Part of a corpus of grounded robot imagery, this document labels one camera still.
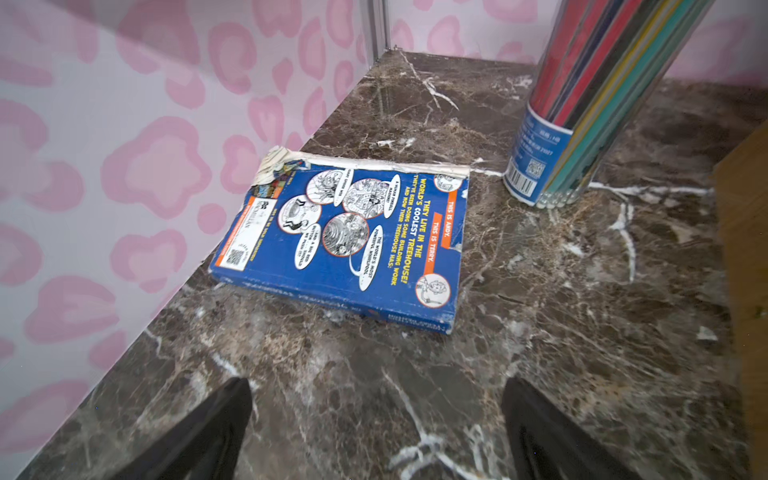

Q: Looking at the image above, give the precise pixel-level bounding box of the wooden three-tier shelf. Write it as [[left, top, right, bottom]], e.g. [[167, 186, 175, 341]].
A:
[[713, 124, 767, 479]]

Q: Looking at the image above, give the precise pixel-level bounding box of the blue comic book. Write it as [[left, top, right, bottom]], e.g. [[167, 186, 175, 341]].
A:
[[209, 147, 470, 334]]

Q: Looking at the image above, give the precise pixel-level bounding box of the blue-lid pencil tube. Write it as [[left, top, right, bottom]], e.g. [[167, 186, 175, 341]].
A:
[[503, 0, 710, 208]]

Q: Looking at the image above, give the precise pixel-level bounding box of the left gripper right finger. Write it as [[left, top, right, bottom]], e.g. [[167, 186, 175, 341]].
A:
[[501, 377, 640, 480]]

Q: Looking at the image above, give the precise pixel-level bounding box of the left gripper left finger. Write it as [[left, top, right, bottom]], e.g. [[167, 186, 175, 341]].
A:
[[112, 377, 252, 479]]

